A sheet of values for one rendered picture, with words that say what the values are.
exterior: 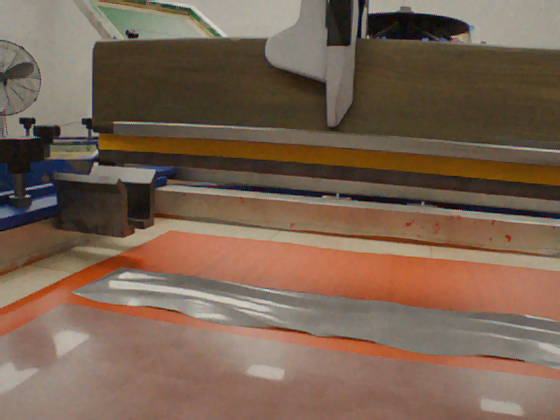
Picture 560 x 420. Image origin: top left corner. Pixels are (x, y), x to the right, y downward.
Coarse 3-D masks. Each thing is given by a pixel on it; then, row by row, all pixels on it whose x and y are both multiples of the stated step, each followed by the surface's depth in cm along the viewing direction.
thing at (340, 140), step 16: (128, 128) 37; (144, 128) 36; (160, 128) 36; (176, 128) 36; (192, 128) 35; (208, 128) 35; (224, 128) 35; (240, 128) 34; (256, 128) 34; (272, 128) 34; (288, 144) 34; (304, 144) 34; (320, 144) 33; (336, 144) 33; (352, 144) 33; (368, 144) 32; (384, 144) 32; (400, 144) 32; (416, 144) 32; (432, 144) 31; (448, 144) 31; (464, 144) 31; (480, 144) 31; (496, 160) 30; (512, 160) 30; (528, 160) 30; (544, 160) 30
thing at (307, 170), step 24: (216, 168) 38; (240, 168) 38; (264, 168) 37; (288, 168) 37; (312, 168) 36; (336, 168) 36; (360, 168) 35; (480, 192) 33; (504, 192) 33; (528, 192) 32; (552, 192) 32
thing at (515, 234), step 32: (160, 192) 60; (192, 192) 59; (224, 192) 59; (256, 192) 60; (32, 224) 40; (224, 224) 58; (256, 224) 57; (288, 224) 56; (320, 224) 55; (352, 224) 54; (384, 224) 53; (416, 224) 52; (448, 224) 51; (480, 224) 51; (512, 224) 50; (544, 224) 49; (0, 256) 37; (32, 256) 40; (544, 256) 49
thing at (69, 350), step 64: (128, 256) 44; (192, 256) 45; (256, 256) 46; (320, 256) 47; (0, 320) 29; (64, 320) 30; (128, 320) 31; (192, 320) 31; (0, 384) 22; (64, 384) 23; (128, 384) 23; (192, 384) 24; (256, 384) 24
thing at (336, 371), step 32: (384, 256) 48; (352, 288) 39; (384, 288) 39; (416, 288) 39; (448, 288) 39; (480, 288) 39; (512, 288) 40; (544, 288) 40; (320, 352) 28; (352, 352) 28; (384, 352) 28; (416, 352) 28; (320, 384) 24; (352, 384) 24; (384, 384) 25; (416, 384) 25; (448, 384) 25; (480, 384) 25; (512, 384) 25; (544, 384) 25; (288, 416) 22; (320, 416) 22; (352, 416) 22; (384, 416) 22; (416, 416) 22; (448, 416) 22; (480, 416) 22; (512, 416) 22; (544, 416) 22
